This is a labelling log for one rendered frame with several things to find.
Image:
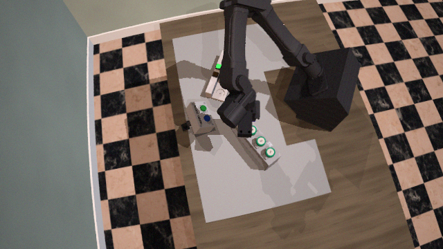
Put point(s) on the grey flat mat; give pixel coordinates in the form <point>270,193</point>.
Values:
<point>231,181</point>

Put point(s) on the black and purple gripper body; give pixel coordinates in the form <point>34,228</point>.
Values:
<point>257,115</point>

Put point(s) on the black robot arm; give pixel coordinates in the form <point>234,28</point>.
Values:
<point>233,75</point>

